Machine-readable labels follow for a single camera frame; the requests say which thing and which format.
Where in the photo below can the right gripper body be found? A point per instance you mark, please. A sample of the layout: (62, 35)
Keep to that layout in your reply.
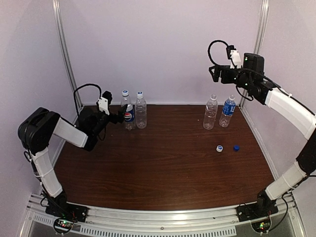
(218, 74)

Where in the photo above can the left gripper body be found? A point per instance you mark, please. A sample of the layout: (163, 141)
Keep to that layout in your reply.
(113, 117)

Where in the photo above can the Pepsi label plastic bottle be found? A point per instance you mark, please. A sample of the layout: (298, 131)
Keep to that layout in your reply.
(129, 117)

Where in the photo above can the clear plastic bottle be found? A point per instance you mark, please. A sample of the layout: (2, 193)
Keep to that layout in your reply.
(141, 111)

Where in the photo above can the blue label plastic bottle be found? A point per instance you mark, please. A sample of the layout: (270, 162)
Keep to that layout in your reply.
(227, 111)

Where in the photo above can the clear bottle white cap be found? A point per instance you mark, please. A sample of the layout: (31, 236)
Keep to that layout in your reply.
(210, 112)

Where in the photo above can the blue bottle cap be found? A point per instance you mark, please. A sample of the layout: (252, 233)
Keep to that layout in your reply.
(236, 148)

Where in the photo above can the white Pocari Sweat cap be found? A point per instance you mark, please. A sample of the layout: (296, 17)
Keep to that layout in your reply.
(219, 148)

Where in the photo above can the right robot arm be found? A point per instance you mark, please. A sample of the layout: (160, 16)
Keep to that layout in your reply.
(249, 75)

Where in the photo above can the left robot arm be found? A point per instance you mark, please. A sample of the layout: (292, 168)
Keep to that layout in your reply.
(36, 132)

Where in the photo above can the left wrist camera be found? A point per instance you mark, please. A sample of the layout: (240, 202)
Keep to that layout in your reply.
(104, 102)

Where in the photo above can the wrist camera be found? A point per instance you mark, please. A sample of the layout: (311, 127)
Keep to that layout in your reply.
(104, 102)
(234, 57)

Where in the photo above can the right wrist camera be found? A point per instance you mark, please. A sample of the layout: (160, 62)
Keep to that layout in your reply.
(234, 57)

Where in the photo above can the right aluminium frame post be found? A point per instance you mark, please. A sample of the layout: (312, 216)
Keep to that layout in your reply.
(263, 19)

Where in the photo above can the aluminium frame post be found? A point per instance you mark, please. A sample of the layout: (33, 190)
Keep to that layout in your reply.
(63, 44)
(263, 19)

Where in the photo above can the front aluminium rail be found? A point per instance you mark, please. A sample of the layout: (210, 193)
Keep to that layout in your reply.
(107, 222)

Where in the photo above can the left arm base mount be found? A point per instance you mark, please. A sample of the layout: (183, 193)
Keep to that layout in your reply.
(65, 219)

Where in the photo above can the left aluminium frame post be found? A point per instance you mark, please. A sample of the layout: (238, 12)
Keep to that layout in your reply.
(63, 44)

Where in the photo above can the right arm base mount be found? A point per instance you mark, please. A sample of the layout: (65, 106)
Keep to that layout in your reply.
(260, 220)

